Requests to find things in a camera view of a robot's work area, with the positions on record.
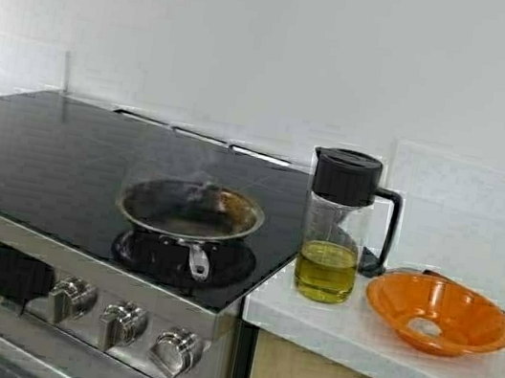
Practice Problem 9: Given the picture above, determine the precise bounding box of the stainless steel frying pan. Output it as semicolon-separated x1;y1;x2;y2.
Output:
116;179;265;282

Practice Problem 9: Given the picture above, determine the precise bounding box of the glass oil pitcher black lid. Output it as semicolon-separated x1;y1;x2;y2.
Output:
294;146;403;304

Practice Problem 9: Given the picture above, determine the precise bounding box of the black spatula orange accent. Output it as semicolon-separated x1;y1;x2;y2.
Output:
357;245;457;292

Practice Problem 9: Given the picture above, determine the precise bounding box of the raw shrimp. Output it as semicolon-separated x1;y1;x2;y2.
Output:
407;317;442;338

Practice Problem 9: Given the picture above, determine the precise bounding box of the orange plastic bowl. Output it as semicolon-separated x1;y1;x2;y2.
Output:
365;273;505;358

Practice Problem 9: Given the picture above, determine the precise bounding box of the right steel stove knob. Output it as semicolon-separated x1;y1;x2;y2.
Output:
148;326;205;378

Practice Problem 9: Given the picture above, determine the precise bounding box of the steel stove knob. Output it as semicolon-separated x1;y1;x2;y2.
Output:
46;277;98;324
98;302;148;351
148;326;205;378

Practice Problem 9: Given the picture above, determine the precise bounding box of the middle steel stove knob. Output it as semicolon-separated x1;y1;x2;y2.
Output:
98;302;148;351

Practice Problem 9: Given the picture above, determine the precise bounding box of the left steel stove knob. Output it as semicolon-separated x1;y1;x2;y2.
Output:
46;277;98;324

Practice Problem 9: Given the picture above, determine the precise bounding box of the stainless steel stove range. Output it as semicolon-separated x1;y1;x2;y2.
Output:
0;91;309;378

